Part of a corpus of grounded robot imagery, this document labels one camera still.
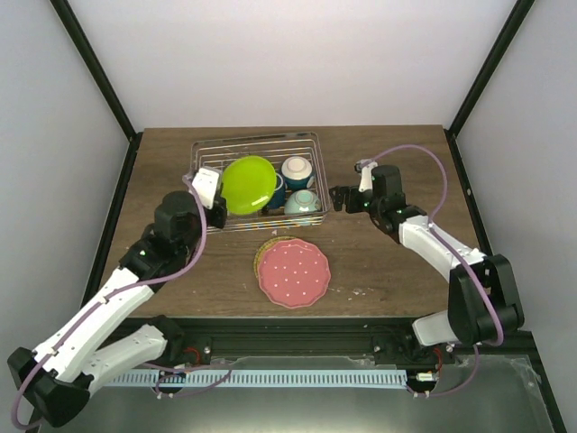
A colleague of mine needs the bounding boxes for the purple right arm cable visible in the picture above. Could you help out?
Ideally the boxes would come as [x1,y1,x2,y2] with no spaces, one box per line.
[355,143,505,400]

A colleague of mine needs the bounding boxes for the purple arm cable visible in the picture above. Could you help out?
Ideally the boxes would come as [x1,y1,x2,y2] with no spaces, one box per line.
[355,143,505,400]
[9,175,235,430]

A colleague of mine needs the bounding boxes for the white and teal bowl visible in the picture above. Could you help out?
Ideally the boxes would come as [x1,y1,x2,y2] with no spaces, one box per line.
[280,156,314,191]

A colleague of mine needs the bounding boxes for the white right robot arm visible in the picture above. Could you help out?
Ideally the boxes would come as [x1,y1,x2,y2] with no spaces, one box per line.
[329,160,525,364]

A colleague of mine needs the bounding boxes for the chrome wire dish rack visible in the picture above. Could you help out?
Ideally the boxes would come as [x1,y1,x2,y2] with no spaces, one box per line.
[188,133,331,233]

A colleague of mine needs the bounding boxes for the black aluminium frame post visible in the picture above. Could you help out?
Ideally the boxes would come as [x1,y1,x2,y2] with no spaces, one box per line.
[48,0,137,141]

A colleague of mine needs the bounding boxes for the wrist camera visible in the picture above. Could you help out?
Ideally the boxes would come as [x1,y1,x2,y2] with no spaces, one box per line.
[190,166,223,210]
[354,159,378,193]

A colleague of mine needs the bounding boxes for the dark blue mug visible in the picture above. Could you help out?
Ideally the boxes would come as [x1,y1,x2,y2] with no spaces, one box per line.
[263,172,286,211]

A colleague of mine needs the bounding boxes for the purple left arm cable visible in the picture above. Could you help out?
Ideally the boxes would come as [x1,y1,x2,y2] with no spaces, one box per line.
[9,175,235,430]

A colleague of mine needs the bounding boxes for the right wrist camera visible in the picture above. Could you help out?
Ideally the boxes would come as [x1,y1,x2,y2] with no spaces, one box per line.
[354,159,378,193]

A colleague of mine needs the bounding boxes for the yellow plate under pink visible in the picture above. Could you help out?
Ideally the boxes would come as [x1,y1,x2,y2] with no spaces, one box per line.
[252,235,295,279]

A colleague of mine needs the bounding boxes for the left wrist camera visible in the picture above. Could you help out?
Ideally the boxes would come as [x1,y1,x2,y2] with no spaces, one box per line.
[190,166,223,210]

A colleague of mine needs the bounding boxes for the black right frame post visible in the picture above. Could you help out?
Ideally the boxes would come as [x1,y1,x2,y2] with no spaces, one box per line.
[449,0,537,134]

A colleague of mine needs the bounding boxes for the lime green plate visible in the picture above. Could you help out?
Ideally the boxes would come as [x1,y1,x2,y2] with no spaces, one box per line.
[222,155,277,216]

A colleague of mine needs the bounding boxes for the pale green bowl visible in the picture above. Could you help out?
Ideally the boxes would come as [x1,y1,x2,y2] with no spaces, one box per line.
[283,189,322,216]

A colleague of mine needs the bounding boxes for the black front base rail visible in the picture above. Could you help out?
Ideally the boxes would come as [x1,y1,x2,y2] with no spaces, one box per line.
[125,315,537,366]

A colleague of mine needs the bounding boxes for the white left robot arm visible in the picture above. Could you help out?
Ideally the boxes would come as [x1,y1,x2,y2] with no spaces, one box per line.
[7,188,226,430]

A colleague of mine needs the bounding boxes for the pink scalloped plate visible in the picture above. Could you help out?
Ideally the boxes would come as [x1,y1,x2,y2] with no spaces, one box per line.
[257,237,331,309]

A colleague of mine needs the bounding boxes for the light blue slotted strip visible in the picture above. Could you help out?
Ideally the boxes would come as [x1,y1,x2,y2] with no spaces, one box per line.
[108,369,408,390]

